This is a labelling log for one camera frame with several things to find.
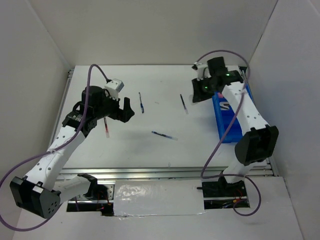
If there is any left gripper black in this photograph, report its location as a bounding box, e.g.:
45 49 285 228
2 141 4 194
94 89 135 123

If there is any blue ballpoint pen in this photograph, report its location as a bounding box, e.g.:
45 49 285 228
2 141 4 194
138 92 145 114

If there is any purple pen refill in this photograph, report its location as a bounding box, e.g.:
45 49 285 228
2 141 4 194
180 94 189 115

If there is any red pen refill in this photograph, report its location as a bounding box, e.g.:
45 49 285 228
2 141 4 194
103 117 110 138

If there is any blue pen refill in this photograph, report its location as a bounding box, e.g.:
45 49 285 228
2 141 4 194
151 131 178 141

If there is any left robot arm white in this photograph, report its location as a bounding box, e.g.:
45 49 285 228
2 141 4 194
10 81 135 219

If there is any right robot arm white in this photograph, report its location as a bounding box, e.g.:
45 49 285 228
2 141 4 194
191 56 279 196

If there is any blue compartment tray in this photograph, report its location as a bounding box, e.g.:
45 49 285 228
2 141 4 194
212 81 244 144

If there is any white foil sheet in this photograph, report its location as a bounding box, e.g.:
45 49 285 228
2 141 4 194
113 180 205 217

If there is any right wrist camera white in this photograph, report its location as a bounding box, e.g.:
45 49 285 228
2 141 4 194
191 62 210 81

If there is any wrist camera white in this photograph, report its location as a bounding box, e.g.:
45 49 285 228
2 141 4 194
104 78 125 101
191 62 210 81

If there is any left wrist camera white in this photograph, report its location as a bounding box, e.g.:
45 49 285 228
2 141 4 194
104 78 125 101

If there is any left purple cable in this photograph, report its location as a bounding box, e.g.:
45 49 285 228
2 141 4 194
0 64 111 232

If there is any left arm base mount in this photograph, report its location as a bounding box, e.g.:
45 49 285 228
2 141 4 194
72 173 114 217

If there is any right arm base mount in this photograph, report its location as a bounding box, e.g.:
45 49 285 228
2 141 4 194
196 177 250 210

